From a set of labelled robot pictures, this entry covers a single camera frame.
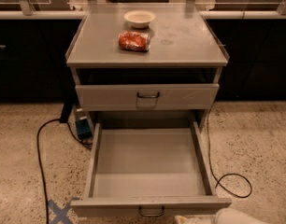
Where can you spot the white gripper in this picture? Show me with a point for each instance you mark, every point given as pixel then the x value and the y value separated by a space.
pixel 233 217

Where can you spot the grey drawer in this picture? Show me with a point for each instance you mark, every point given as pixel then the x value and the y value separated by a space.
pixel 146 97
pixel 148 173

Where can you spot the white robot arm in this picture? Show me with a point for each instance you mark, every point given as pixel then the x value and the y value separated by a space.
pixel 223 216

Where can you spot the grey top drawer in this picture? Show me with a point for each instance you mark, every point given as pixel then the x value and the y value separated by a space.
pixel 146 97

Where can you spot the grey drawer cabinet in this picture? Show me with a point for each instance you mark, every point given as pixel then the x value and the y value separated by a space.
pixel 182 51

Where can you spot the blue tape cross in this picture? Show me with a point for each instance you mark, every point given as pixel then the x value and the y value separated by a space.
pixel 61 213

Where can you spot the blue power box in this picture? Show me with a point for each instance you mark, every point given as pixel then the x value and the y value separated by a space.
pixel 82 126

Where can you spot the red soda can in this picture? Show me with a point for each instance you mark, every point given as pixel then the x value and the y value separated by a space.
pixel 133 40

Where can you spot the white bowl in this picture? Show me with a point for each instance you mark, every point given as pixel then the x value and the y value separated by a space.
pixel 139 19

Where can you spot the dark counter with cabinets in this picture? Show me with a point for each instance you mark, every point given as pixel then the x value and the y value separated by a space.
pixel 33 57

